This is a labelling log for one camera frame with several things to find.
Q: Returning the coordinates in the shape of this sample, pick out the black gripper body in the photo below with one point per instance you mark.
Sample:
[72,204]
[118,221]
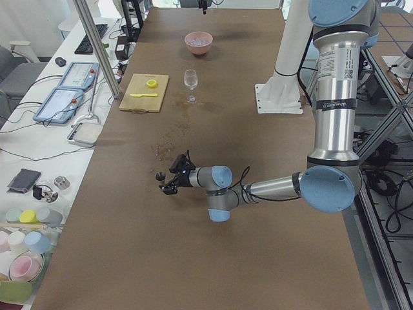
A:
[184,181]

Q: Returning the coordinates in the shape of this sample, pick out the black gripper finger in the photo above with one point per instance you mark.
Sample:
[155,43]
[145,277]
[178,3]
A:
[171,192]
[168,186]

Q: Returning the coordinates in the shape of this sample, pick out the steel double jigger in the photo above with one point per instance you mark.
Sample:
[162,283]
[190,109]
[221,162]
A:
[161,177]

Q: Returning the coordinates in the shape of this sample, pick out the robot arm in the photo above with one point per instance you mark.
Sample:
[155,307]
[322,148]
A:
[339,30]

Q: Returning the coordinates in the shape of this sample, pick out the clear wine glass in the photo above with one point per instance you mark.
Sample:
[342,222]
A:
[191,82]

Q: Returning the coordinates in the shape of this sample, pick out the clear ice cubes pile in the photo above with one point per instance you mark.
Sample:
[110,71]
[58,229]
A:
[198,42]

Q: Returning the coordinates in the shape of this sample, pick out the yellow plastic knife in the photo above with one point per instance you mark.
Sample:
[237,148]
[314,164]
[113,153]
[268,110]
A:
[147,95]

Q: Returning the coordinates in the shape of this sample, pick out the yellow lemon half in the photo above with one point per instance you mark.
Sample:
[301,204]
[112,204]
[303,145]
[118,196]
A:
[152,83]

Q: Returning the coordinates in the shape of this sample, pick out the bamboo cutting board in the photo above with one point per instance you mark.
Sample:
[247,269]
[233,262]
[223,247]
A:
[144,93]

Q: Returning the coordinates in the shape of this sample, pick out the small steel cup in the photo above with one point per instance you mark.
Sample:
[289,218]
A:
[61,183]

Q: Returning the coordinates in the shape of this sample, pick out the grey plastic cup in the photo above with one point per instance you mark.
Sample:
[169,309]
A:
[49,217]

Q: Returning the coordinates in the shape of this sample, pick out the blue teach pendant near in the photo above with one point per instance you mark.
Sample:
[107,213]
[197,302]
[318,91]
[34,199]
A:
[60,105]

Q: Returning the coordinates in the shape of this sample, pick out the blue teach pendant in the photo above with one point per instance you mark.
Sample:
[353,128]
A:
[79,75]
[60,105]

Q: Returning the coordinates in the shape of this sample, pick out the pink bowl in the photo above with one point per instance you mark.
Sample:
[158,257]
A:
[195,49]

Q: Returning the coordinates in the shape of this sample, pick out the blue teach pendant far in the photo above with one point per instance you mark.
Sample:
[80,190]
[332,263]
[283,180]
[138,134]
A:
[79,75]

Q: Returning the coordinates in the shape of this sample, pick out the grey folded cloth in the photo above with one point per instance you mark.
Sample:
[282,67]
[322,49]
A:
[23,181]

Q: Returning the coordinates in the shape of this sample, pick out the yellow plastic cup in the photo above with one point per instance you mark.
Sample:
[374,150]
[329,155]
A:
[28,217]

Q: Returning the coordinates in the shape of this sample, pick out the green plastic cup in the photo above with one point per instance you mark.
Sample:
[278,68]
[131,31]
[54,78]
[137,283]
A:
[13,215]

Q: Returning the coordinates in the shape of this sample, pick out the grey computer mouse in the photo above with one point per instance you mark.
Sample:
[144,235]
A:
[60,61]

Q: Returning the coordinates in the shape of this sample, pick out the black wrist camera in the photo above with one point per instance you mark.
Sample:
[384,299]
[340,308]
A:
[182,163]

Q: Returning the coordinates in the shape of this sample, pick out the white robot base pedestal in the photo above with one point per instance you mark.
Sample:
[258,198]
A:
[280,94]

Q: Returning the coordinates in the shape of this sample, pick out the aluminium frame post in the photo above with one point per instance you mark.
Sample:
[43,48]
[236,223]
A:
[91,31]

